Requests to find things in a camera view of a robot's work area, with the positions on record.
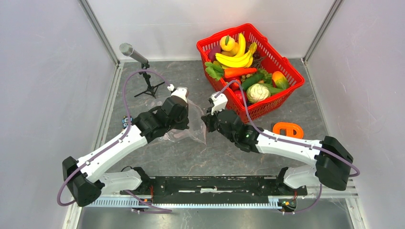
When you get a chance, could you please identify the green cucumber toy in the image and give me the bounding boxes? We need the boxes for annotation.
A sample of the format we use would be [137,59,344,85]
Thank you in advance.
[241,73,265,91]

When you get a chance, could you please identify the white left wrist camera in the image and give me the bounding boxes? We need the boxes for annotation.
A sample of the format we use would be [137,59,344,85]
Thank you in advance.
[167,84,189,103]

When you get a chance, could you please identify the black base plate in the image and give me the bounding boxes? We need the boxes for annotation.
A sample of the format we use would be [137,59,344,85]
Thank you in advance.
[133,176,308,204]

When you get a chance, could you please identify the green leaf vegetable toy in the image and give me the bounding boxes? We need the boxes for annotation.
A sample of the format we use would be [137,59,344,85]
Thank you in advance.
[261,83,284,95]

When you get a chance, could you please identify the red tomato toy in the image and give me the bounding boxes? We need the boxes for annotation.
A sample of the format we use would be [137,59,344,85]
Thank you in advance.
[234,90,247,106]

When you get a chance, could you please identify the yellow banana bunch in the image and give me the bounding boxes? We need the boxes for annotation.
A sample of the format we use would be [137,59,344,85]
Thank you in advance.
[215,33,257,68]

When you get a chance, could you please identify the grey microphone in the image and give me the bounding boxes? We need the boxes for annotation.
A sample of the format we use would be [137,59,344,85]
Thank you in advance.
[119,43,149,64]

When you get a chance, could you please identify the eight ball sticker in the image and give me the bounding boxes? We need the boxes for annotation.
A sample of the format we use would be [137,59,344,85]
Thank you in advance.
[122,116,133,129]

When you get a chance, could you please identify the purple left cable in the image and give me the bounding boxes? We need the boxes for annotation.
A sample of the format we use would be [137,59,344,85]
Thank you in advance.
[57,70,173,214]

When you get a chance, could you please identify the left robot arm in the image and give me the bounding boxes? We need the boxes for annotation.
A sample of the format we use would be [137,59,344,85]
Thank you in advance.
[57,94,189,207]

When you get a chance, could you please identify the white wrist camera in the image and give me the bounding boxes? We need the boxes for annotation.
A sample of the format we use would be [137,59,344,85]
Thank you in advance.
[167,84,189,103]
[207,92,228,115]

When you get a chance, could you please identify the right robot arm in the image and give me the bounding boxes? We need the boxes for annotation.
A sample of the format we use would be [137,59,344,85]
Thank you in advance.
[201,110,353,195]

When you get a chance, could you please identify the purple sweet potato toy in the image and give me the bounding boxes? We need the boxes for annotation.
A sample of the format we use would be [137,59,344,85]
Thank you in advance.
[208,45,222,62]

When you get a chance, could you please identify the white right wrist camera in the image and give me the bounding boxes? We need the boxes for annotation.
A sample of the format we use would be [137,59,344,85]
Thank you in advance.
[207,92,228,115]

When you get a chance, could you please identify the clear pink zip top bag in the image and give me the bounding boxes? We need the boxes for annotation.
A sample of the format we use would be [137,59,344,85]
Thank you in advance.
[160,99,206,144]

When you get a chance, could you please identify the red pepper toy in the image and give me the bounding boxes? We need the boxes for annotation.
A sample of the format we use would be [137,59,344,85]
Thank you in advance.
[225,77,241,91]

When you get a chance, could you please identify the black microphone tripod stand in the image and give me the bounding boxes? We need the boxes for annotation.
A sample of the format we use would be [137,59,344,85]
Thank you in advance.
[134,72,165,99]

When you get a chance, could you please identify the purple cable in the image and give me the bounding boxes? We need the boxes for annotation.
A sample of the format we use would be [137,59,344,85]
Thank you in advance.
[214,79,361,215]
[57,70,173,214]

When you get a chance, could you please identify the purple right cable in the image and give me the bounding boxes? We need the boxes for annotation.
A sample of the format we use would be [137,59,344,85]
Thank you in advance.
[214,79,361,215]

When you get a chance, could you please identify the orange carrot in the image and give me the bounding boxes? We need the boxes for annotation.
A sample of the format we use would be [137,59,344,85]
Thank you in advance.
[224,68,257,79]

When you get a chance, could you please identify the mango toy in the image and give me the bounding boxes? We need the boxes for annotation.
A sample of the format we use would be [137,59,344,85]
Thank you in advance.
[272,71,290,90]

